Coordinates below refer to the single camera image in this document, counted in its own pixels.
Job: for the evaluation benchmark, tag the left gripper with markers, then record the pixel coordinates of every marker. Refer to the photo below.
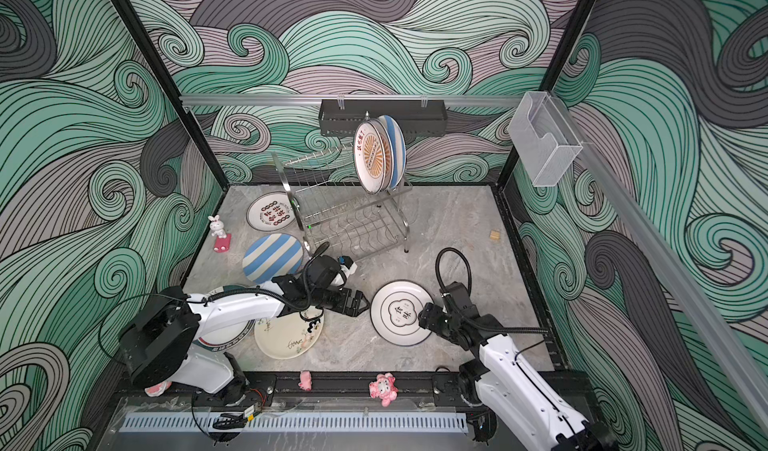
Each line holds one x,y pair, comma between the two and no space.
355,310

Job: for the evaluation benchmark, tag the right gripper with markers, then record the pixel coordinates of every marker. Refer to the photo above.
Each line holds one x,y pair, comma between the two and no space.
430,315

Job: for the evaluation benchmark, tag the white plate dark cloud motif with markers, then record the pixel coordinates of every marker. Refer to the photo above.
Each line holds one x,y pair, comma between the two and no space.
394,313

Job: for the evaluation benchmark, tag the cream plate floral drawing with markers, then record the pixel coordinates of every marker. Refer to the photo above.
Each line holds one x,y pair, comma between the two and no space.
288,336

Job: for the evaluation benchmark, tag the blue striped plate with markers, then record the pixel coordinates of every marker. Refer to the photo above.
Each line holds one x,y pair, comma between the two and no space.
273,255
397,142

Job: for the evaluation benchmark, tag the white plate green red rim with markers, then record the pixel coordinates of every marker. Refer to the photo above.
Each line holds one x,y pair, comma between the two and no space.
225,338

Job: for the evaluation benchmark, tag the orange sunburst plate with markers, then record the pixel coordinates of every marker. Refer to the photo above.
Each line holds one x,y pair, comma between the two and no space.
369,157
388,154

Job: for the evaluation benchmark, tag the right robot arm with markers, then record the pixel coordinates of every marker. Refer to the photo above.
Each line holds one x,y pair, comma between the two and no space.
501,379

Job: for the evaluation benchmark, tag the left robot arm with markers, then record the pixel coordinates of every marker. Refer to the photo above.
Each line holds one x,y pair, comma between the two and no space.
158,344

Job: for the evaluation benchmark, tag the pink pig toy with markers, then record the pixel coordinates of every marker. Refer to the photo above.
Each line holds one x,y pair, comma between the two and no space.
384,388

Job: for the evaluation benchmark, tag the small pink figurine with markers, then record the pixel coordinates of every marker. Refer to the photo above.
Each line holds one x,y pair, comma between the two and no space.
305,380

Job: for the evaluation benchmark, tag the white plate red characters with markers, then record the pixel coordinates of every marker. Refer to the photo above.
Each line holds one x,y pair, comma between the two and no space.
270,212

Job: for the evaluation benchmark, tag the white rabbit figurine pink base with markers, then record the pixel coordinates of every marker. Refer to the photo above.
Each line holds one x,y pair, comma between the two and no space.
222,239

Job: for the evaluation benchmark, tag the pink white sneaker toy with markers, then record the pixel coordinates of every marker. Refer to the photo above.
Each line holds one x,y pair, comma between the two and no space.
158,389

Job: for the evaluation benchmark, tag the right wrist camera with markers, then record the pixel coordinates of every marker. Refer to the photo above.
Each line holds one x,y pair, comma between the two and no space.
456,297

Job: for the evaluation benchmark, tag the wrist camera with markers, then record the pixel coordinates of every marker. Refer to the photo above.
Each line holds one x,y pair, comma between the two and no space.
325,272
456,297

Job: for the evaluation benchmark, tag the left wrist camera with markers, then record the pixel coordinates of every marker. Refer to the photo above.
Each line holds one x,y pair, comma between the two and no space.
325,272

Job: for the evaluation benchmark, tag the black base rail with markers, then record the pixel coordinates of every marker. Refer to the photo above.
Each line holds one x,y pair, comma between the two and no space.
440,387

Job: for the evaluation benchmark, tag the steel wire dish rack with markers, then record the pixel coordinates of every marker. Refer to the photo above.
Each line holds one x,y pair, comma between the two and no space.
332,207

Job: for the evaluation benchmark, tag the white slotted cable duct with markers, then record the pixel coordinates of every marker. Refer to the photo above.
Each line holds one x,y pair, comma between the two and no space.
375,422

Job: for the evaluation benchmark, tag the black wall shelf basket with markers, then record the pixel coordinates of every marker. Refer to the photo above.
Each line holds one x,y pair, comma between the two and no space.
341,117

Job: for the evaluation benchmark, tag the clear acrylic wall holder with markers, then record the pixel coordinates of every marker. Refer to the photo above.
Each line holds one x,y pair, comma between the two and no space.
544,135

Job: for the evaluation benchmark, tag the aluminium wall rail right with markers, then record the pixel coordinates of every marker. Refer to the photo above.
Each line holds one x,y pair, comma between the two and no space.
737,363

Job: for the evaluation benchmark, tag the aluminium wall rail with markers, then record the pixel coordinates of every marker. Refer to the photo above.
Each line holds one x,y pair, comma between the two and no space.
737,363
275,99

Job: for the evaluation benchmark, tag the aluminium wall rail back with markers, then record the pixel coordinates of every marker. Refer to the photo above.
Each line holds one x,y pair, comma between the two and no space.
275,99

